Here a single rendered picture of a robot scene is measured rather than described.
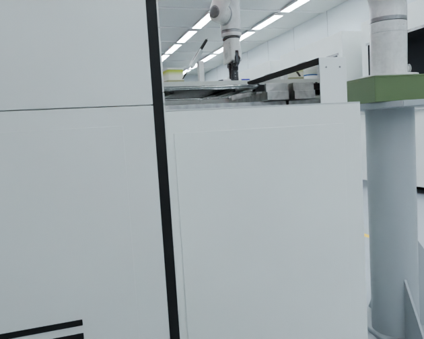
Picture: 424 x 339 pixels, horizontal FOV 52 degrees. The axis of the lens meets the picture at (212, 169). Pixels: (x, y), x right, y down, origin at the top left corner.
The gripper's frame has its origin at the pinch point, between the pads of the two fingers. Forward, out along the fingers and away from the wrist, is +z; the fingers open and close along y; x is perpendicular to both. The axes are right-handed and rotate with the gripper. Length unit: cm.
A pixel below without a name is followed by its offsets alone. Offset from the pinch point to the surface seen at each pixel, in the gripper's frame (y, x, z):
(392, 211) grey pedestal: 53, 33, 54
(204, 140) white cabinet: 65, -35, 26
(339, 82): 58, 11, 11
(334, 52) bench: -354, 288, -81
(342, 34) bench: -334, 290, -100
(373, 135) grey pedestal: 49, 30, 28
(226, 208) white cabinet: 64, -30, 44
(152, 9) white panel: 85, -50, -1
